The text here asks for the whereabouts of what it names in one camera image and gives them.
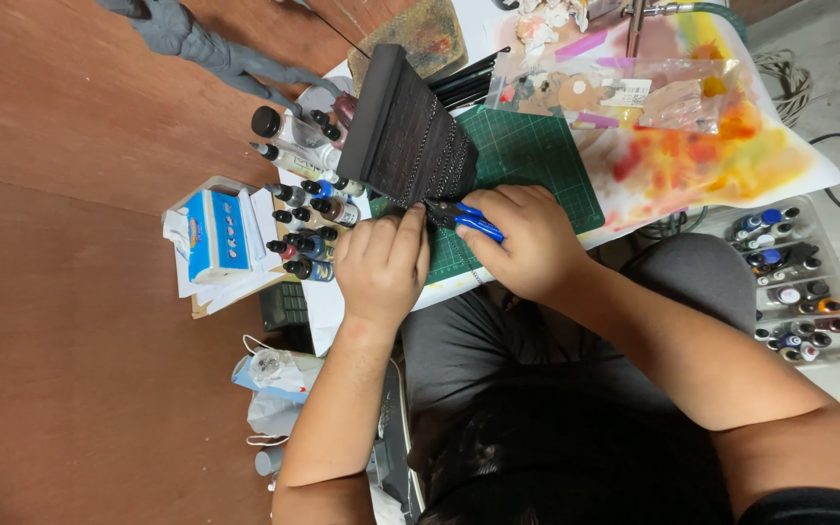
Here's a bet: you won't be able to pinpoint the person's left hand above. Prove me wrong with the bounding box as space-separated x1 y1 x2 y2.
332 206 433 335

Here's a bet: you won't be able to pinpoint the person's right hand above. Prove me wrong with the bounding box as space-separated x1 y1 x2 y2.
455 184 597 304

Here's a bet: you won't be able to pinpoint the blue-handled pliers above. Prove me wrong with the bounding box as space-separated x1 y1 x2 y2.
423 198 506 245

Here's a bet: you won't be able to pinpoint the thin silver chain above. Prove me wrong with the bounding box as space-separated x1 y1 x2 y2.
420 204 486 286

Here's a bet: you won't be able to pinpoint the green cutting mat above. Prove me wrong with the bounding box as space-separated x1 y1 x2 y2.
369 104 606 286

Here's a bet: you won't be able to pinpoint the group of paint dropper bottles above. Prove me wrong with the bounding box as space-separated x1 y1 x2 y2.
248 105 368 284

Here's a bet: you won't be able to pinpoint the dark keypad calculator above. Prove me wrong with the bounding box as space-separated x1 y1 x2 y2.
259 280 312 333

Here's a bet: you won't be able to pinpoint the person's grey shorts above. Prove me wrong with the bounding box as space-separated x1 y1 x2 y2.
400 232 758 475

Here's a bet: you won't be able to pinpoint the black brick model base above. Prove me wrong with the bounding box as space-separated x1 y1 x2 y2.
336 44 480 210

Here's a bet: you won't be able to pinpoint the blue tissue box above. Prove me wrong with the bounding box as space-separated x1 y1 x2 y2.
162 187 269 286

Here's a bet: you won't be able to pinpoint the clear plastic bag of parts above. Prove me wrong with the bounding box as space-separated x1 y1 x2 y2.
483 57 739 135

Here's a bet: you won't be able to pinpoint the black seat edge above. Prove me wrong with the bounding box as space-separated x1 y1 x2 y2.
366 357 427 525

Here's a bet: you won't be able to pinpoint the bundle of black paint brushes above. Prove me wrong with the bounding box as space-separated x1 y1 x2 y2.
427 46 513 112

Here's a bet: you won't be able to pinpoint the flat cardboard box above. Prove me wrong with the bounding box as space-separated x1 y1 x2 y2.
160 175 306 321

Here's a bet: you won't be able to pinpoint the paint-stained white paper sheet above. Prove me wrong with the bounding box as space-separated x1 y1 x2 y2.
302 0 840 358

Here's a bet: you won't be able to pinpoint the small grey cup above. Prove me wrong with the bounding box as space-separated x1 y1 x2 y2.
254 445 287 478

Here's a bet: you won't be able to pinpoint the crumpled stained tissue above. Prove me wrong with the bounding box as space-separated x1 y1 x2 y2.
513 0 590 53

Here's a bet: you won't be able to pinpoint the stained brown sponge pad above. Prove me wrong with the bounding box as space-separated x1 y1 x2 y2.
346 0 469 96

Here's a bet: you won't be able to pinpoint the clear tray of paint bottles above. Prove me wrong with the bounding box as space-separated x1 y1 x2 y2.
703 194 840 366

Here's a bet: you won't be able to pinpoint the grey figure model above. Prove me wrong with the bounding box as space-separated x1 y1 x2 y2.
95 0 349 118

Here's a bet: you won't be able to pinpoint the person's black shirt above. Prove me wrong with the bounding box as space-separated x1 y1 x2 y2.
736 486 840 525

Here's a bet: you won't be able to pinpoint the metal airbrush with green hose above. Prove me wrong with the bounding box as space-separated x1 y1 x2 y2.
623 0 751 59

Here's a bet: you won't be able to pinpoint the coiled beige cable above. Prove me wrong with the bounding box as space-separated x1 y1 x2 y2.
751 49 815 129

